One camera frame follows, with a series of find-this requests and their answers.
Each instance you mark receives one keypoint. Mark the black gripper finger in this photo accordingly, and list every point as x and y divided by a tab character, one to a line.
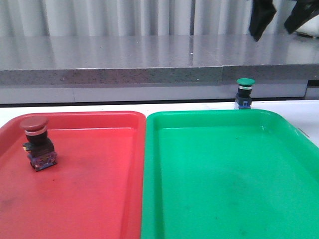
262	14
303	11

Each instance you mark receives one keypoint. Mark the green mushroom push button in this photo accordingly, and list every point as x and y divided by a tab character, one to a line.
243	98

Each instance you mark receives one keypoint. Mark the red mushroom push button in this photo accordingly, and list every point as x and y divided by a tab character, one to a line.
40	149

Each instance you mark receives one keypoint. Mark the white container in background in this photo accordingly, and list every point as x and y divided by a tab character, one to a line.
310	28

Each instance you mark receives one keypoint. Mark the grey stone counter slab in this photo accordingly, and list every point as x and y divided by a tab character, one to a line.
129	60

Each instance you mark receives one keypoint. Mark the green plastic tray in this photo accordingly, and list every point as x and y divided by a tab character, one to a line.
229	174

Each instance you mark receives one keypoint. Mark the red plastic tray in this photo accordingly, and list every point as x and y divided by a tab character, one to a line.
93	192

